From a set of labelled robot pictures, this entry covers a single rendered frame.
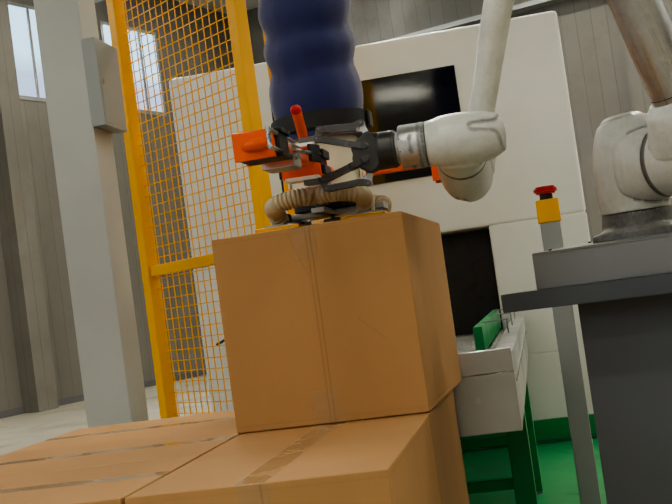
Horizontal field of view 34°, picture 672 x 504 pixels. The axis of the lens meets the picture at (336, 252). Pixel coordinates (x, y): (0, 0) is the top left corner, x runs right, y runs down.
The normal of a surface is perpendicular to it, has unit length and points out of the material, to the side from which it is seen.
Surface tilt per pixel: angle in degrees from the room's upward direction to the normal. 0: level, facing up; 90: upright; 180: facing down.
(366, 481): 90
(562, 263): 90
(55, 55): 90
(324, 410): 90
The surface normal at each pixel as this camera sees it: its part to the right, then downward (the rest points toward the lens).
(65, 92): -0.18, -0.02
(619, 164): -0.80, 0.07
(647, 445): -0.51, 0.04
